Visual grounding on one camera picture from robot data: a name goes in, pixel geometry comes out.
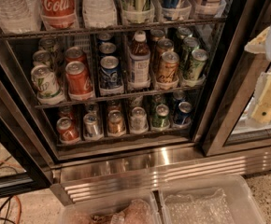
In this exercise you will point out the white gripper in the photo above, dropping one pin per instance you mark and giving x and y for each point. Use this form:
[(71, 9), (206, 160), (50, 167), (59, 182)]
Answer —
[(259, 112)]

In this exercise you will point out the red coke can top shelf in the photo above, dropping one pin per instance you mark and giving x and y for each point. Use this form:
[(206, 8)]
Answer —
[(59, 14)]

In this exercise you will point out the green white can right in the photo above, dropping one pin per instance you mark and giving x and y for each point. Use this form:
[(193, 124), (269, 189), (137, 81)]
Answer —
[(195, 64)]

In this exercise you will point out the fridge glass door right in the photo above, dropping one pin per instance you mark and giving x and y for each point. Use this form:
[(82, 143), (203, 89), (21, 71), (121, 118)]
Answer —
[(236, 83)]

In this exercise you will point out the fridge glass door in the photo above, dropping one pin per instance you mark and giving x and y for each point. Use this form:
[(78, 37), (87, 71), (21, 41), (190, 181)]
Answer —
[(14, 139), (236, 83)]

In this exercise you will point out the blue can bottom shelf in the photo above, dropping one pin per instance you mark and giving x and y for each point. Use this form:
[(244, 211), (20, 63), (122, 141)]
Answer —
[(182, 113)]

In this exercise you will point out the gold brown can front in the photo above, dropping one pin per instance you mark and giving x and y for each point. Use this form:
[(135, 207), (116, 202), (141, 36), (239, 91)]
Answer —
[(167, 67)]

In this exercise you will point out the green can bottom shelf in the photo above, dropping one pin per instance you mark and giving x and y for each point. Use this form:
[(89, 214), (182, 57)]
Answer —
[(160, 117)]

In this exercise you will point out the white can bottom shelf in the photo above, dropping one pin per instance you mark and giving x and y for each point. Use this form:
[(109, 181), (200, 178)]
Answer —
[(138, 120)]

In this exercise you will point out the blue pepsi can front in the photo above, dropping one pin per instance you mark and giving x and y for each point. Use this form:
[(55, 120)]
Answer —
[(110, 73)]

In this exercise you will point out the gold can bottom shelf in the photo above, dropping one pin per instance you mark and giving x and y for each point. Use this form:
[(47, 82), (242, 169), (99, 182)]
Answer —
[(115, 122)]

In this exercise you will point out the silver can bottom shelf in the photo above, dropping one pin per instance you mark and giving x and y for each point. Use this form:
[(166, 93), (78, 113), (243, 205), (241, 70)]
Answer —
[(92, 126)]

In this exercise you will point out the red coke can front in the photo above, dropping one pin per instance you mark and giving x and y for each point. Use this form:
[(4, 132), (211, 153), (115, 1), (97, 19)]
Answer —
[(78, 77)]

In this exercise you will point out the red coke can behind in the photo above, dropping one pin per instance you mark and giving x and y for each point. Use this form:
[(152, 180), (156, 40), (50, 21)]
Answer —
[(75, 54)]

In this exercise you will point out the red can bottom shelf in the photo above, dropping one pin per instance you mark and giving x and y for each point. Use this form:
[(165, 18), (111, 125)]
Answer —
[(67, 129)]

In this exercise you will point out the steel fridge base grille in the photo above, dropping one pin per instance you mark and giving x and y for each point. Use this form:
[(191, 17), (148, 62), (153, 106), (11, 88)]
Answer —
[(90, 179)]

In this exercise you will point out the green white 7up can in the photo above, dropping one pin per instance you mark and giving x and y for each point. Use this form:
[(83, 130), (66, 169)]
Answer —
[(45, 82)]

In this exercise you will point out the silver can back left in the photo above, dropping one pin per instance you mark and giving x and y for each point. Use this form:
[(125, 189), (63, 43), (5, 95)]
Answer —
[(42, 57)]

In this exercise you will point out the fridge glass door left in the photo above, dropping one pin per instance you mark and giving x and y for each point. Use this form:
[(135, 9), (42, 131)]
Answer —
[(14, 139)]

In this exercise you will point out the brown tea bottle white label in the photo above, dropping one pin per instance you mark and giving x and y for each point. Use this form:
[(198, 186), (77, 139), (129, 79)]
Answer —
[(139, 58)]

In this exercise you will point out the clear plastic bin right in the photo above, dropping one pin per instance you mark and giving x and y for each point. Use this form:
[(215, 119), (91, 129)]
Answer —
[(223, 199)]

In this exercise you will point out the clear plastic bin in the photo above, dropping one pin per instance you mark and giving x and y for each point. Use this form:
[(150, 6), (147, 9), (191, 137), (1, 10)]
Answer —
[(121, 207), (223, 199)]

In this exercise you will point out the clear water bottle middle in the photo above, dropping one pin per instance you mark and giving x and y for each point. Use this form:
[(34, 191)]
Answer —
[(99, 13)]

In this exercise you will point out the clear water bottle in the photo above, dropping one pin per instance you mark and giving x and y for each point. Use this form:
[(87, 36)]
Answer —
[(20, 16), (99, 13)]

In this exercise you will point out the clear plastic bin left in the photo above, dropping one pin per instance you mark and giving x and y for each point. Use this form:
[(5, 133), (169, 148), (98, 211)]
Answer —
[(121, 207)]

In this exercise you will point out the clear water bottle left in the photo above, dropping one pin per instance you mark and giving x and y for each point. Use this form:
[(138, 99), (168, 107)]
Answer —
[(20, 16)]

